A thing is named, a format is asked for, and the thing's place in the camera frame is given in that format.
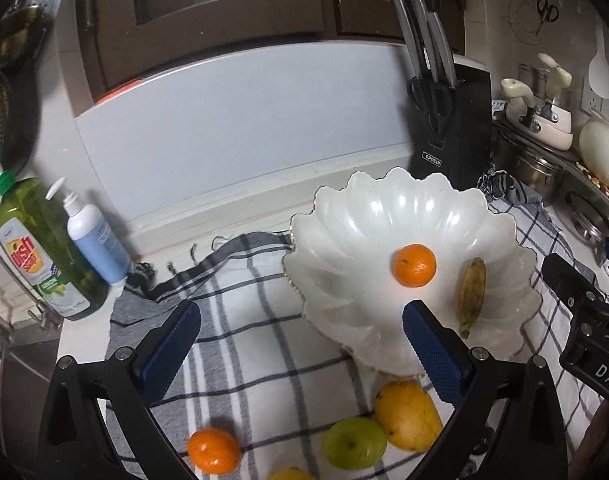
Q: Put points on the green apple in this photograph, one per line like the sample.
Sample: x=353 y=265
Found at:
x=354 y=442

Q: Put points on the brown framed window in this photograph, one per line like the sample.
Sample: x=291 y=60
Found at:
x=209 y=35

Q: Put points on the black knife block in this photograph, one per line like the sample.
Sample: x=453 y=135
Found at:
x=464 y=130

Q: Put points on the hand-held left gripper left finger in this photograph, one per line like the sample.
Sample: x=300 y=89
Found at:
x=168 y=352

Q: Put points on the white blue pump bottle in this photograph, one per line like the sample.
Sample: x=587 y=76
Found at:
x=92 y=245

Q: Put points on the green dish soap bottle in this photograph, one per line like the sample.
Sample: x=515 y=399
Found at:
x=39 y=240

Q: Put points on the cream kettle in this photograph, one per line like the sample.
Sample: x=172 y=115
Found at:
x=601 y=150

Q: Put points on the black hanging scissors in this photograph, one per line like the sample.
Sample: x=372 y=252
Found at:
x=546 y=12

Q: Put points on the brass pot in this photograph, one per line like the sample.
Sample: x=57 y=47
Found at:
x=14 y=35

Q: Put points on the yellow spotted banana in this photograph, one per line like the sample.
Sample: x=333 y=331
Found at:
x=472 y=295

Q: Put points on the stainless steel pot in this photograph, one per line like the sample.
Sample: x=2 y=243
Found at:
x=529 y=170

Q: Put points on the steel counter rack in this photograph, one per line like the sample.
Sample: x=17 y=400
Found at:
x=569 y=180

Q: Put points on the white scalloped bowl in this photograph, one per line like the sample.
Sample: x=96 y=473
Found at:
x=364 y=240

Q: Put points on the steel pot lid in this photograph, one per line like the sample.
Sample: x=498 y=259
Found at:
x=586 y=217

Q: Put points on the wooden bead trivet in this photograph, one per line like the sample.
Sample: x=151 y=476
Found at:
x=596 y=182

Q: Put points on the black kitchen scissors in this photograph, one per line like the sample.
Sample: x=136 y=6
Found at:
x=429 y=100

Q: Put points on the yellow lemon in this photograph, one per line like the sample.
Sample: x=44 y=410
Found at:
x=292 y=475

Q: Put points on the yellow mango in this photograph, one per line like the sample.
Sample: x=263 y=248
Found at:
x=409 y=415

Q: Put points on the orange tangerine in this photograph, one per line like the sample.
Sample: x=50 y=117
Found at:
x=214 y=450
x=415 y=265

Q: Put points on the white checked cloth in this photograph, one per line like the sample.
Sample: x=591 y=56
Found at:
x=264 y=360

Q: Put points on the cream saucepan stack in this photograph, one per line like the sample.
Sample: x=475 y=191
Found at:
x=546 y=120

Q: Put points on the white rice paddle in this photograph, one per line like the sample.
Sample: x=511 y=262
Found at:
x=600 y=75

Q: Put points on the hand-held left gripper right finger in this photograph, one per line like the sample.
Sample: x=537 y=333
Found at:
x=434 y=355

